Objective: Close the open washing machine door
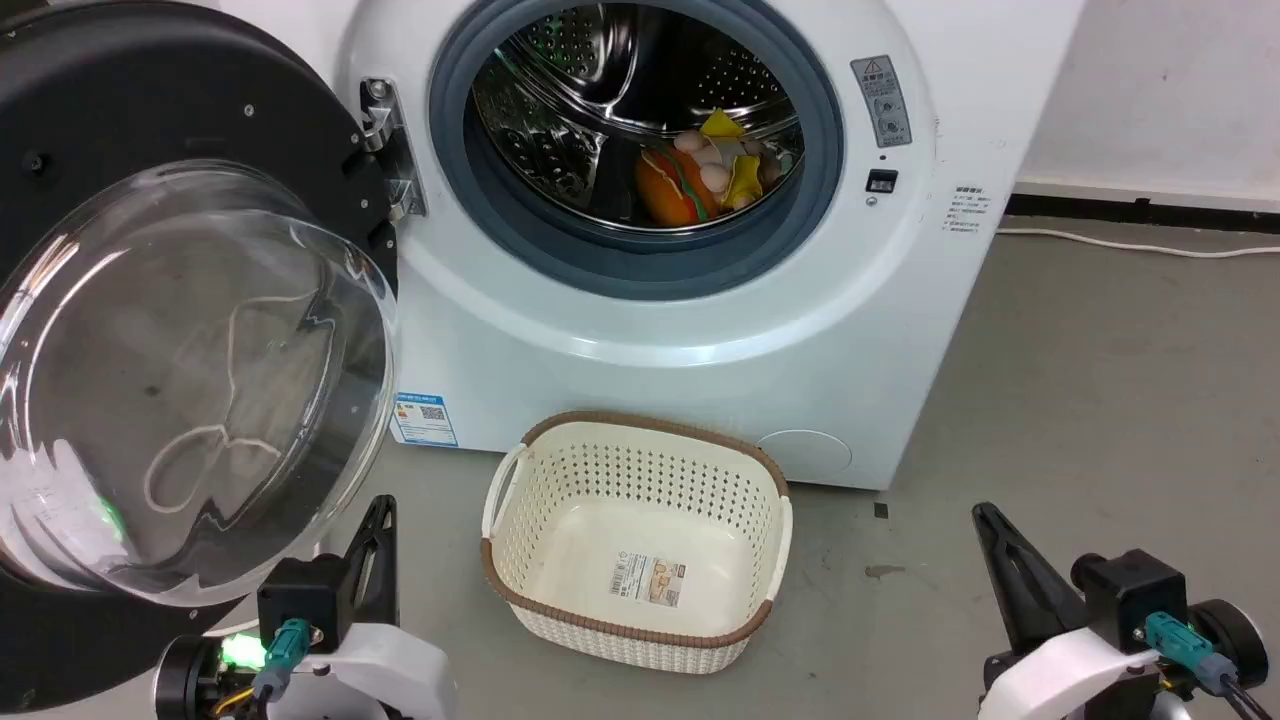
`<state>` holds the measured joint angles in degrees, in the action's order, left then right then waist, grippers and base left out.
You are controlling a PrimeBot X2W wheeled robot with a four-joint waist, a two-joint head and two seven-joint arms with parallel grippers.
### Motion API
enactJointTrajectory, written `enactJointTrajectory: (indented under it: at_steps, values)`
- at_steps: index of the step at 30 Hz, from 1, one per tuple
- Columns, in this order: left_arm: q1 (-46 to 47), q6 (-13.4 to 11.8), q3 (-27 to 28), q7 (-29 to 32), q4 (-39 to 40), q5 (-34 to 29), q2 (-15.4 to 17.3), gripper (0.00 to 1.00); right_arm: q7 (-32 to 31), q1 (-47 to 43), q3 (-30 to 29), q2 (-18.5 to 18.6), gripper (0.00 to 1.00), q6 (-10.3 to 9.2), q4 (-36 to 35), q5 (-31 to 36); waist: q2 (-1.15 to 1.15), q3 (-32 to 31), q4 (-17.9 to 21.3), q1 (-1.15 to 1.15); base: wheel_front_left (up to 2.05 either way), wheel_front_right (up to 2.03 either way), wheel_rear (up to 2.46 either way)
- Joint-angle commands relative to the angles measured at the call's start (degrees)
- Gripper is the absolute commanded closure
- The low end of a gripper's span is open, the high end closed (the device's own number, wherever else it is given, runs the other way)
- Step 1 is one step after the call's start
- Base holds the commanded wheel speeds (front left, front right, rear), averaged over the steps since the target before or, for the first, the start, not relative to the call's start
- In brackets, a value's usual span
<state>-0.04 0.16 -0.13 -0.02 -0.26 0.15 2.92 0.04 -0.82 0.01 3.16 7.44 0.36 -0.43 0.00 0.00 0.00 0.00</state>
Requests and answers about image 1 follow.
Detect white front-load washing machine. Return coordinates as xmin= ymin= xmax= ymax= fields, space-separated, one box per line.
xmin=215 ymin=0 xmax=1086 ymax=492

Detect cream laundry basket brown rim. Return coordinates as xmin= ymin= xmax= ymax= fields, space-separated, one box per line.
xmin=481 ymin=410 xmax=795 ymax=676

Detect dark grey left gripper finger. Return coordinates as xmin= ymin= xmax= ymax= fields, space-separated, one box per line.
xmin=343 ymin=494 xmax=399 ymax=628

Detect white floor cable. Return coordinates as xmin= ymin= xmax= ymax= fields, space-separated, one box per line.
xmin=996 ymin=226 xmax=1280 ymax=260

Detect paper label barcode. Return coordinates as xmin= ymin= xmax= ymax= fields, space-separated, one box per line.
xmin=611 ymin=551 xmax=690 ymax=609

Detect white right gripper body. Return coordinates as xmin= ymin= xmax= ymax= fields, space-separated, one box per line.
xmin=977 ymin=624 xmax=1163 ymax=720

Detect round white filter cover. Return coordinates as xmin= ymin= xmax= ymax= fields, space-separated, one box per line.
xmin=757 ymin=430 xmax=854 ymax=480

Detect teal plug right gripper cable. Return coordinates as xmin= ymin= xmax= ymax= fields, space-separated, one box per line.
xmin=1144 ymin=612 xmax=1280 ymax=720

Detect black baseboard strip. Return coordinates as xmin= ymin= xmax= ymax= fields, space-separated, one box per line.
xmin=1004 ymin=192 xmax=1280 ymax=237

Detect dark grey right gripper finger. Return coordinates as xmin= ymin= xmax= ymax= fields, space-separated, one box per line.
xmin=971 ymin=501 xmax=1088 ymax=658

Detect white printed text sticker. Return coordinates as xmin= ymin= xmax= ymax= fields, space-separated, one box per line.
xmin=940 ymin=183 xmax=992 ymax=238

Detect stainless steel washer drum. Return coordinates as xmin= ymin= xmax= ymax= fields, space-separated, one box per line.
xmin=470 ymin=0 xmax=807 ymax=234

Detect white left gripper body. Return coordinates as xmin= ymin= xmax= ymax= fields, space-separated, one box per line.
xmin=268 ymin=621 xmax=459 ymax=720

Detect metal washer door hinge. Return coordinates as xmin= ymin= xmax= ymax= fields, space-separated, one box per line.
xmin=358 ymin=77 xmax=430 ymax=222

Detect teal plug gripper cable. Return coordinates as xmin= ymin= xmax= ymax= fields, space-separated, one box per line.
xmin=249 ymin=618 xmax=313 ymax=720
xmin=1144 ymin=612 xmax=1280 ymax=720

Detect teal plug left gripper cable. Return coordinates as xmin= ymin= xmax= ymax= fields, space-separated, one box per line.
xmin=249 ymin=618 xmax=313 ymax=720

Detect blue white energy label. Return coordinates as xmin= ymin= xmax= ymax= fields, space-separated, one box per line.
xmin=390 ymin=392 xmax=460 ymax=449

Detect grey warning sticker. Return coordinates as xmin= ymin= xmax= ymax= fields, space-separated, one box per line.
xmin=851 ymin=55 xmax=914 ymax=150

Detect orange plush burger toy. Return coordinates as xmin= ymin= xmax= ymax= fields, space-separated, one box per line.
xmin=635 ymin=145 xmax=722 ymax=230

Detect black washer door glass bowl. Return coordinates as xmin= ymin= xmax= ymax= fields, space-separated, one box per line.
xmin=0 ymin=0 xmax=402 ymax=714

